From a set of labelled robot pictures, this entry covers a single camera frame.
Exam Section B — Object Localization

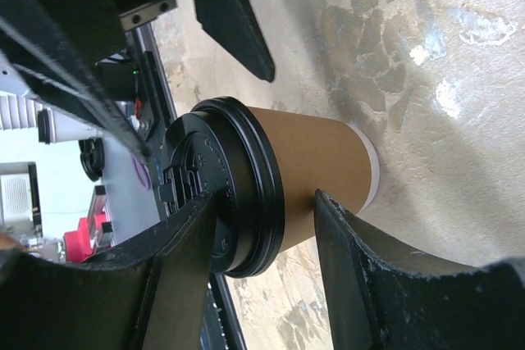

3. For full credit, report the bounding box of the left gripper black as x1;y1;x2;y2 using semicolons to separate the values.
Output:
1;0;275;160

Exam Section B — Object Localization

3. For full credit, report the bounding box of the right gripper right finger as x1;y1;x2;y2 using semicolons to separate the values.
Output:
314;191;524;349

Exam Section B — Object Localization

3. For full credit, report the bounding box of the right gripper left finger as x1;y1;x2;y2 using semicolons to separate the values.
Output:
1;193;216;349

